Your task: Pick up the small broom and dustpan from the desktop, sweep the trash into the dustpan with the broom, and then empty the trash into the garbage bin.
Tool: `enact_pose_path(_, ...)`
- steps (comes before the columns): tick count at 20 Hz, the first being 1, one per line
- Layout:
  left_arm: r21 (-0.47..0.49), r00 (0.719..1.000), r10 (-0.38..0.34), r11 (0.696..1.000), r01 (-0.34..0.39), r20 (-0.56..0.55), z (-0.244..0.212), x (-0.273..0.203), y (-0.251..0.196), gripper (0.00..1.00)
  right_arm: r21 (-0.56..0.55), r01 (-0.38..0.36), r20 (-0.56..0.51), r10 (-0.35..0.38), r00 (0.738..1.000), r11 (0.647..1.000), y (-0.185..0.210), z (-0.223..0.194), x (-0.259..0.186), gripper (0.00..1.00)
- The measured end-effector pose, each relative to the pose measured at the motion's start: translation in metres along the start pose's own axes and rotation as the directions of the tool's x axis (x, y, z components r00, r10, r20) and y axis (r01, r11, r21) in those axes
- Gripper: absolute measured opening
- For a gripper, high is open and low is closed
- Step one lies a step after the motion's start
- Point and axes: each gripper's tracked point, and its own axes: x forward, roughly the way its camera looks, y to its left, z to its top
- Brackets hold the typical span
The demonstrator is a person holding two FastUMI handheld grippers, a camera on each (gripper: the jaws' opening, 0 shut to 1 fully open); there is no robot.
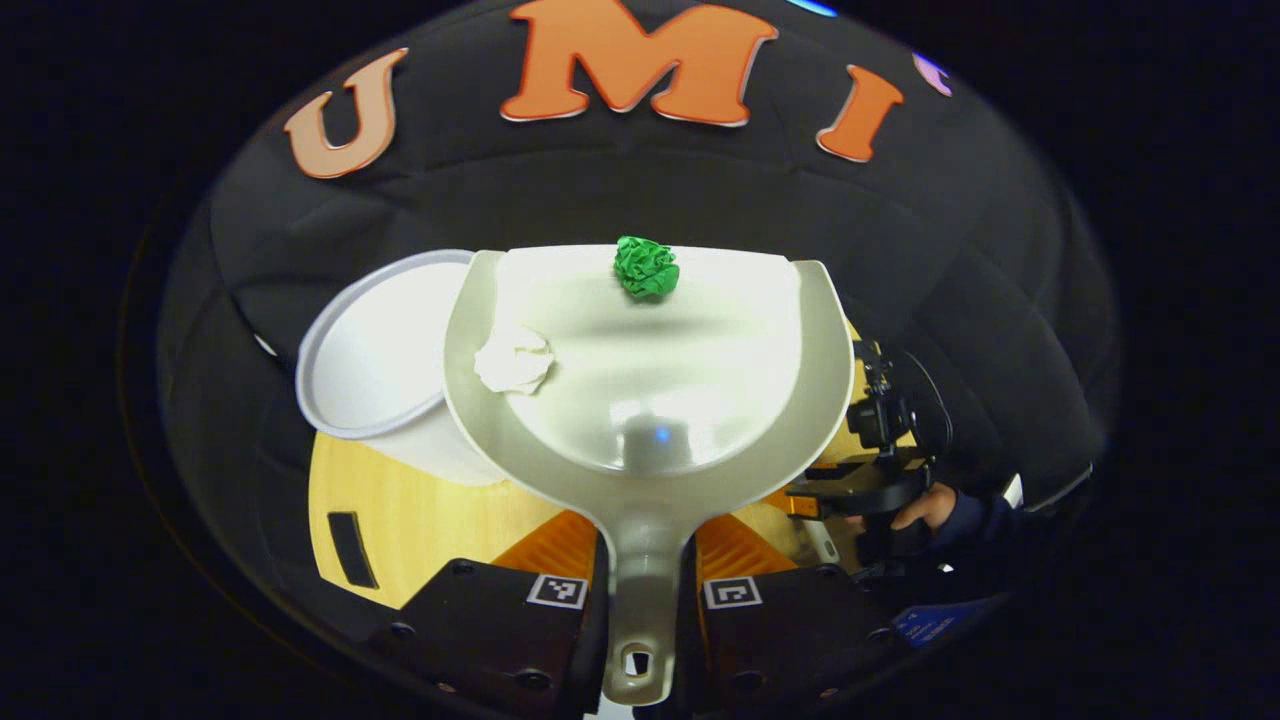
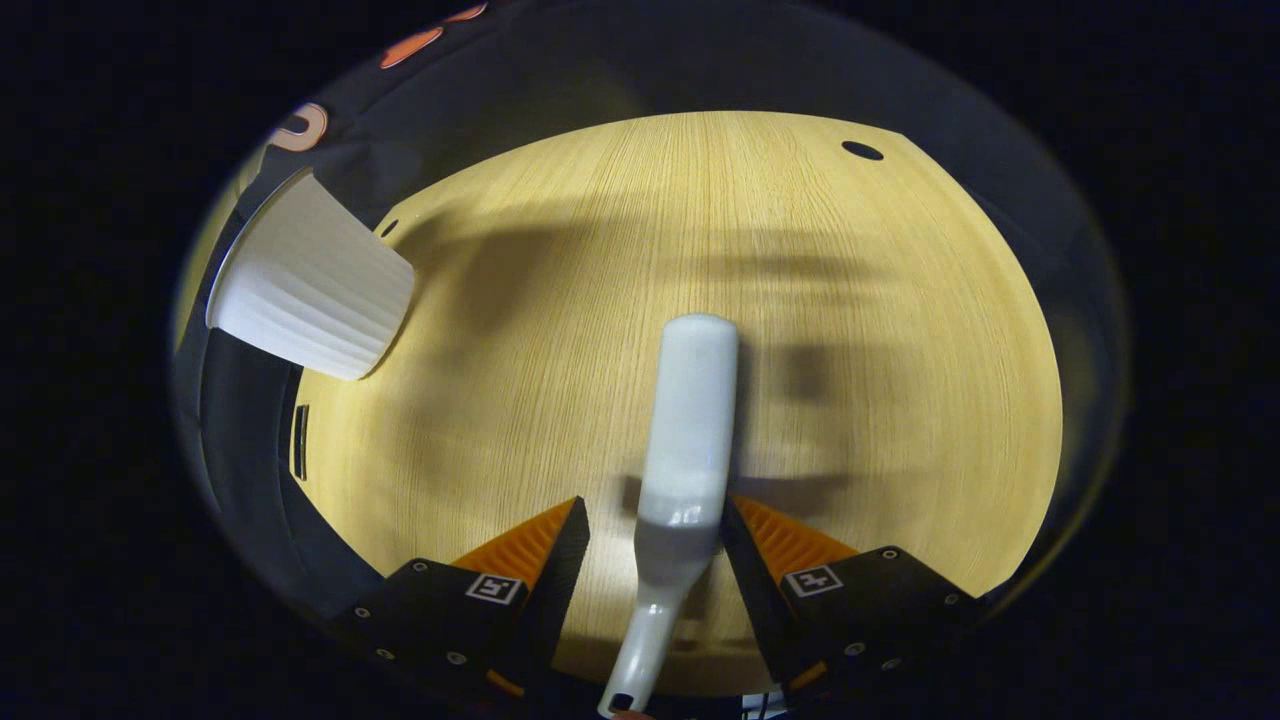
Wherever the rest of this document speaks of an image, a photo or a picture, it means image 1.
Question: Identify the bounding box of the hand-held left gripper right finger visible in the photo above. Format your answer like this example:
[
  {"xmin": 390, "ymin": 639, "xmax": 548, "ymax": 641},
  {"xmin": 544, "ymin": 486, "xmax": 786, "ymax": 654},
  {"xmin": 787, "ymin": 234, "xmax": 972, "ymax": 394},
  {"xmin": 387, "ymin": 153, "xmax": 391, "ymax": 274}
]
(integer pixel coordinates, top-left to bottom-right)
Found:
[{"xmin": 680, "ymin": 510, "xmax": 906, "ymax": 713}]

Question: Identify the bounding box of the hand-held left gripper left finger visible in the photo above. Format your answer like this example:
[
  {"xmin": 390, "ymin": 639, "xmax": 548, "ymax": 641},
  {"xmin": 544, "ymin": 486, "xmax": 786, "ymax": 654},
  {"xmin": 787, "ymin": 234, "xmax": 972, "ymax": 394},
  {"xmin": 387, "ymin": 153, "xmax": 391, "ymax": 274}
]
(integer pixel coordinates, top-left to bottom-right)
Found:
[{"xmin": 368, "ymin": 510, "xmax": 609, "ymax": 717}]

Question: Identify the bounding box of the small white broom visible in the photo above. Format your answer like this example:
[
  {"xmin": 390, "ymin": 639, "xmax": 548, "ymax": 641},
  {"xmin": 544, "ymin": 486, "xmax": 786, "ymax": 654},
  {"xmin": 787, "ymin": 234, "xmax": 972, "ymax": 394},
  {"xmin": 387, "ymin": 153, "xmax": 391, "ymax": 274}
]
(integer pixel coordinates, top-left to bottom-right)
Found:
[{"xmin": 802, "ymin": 518, "xmax": 843, "ymax": 568}]

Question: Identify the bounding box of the white dustpan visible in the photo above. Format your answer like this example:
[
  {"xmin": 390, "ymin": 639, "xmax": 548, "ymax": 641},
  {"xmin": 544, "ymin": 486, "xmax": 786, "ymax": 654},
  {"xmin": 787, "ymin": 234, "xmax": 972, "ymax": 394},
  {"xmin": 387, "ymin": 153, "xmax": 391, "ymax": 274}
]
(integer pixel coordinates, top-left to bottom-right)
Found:
[{"xmin": 443, "ymin": 244, "xmax": 857, "ymax": 707}]

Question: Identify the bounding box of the white paper ball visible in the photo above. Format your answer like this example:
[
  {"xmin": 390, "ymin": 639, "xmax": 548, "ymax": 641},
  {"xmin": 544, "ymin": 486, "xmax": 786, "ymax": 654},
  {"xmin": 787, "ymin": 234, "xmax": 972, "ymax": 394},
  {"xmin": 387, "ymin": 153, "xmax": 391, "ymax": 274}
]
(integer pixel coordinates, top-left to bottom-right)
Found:
[{"xmin": 473, "ymin": 324, "xmax": 556, "ymax": 396}]

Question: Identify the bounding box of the white ribbed garbage bin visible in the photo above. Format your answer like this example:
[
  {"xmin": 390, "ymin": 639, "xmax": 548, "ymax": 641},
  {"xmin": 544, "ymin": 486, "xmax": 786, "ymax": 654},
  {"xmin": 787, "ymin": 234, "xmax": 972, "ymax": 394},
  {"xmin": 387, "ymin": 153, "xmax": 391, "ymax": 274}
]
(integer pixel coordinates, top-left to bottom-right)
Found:
[{"xmin": 295, "ymin": 249, "xmax": 513, "ymax": 489}]

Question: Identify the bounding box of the green paper ball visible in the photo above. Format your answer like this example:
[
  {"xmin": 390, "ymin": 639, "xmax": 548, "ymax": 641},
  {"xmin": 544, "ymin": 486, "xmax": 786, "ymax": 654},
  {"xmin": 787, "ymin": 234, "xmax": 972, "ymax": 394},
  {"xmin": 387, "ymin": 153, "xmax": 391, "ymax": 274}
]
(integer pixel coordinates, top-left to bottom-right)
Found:
[{"xmin": 613, "ymin": 236, "xmax": 682, "ymax": 300}]

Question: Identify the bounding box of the wooden desktop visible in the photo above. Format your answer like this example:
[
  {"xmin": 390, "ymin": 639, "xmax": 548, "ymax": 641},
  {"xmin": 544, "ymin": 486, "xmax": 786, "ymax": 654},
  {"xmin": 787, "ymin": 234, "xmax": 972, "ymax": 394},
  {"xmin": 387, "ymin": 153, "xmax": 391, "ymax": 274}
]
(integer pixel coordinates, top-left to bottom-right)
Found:
[{"xmin": 307, "ymin": 318, "xmax": 926, "ymax": 613}]

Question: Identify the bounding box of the blue card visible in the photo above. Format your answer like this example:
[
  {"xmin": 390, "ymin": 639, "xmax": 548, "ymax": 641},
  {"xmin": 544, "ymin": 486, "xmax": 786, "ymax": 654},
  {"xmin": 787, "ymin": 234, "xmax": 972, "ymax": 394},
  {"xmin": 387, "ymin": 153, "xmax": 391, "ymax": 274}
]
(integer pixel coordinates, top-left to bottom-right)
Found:
[{"xmin": 893, "ymin": 598, "xmax": 966, "ymax": 649}]

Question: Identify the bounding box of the black backdrop cloth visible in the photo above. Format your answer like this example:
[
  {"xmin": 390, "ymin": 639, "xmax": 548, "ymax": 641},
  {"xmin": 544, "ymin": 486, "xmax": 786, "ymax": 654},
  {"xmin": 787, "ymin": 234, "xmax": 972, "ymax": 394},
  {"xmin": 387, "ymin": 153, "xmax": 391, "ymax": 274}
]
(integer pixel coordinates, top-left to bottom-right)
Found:
[{"xmin": 155, "ymin": 0, "xmax": 1119, "ymax": 641}]

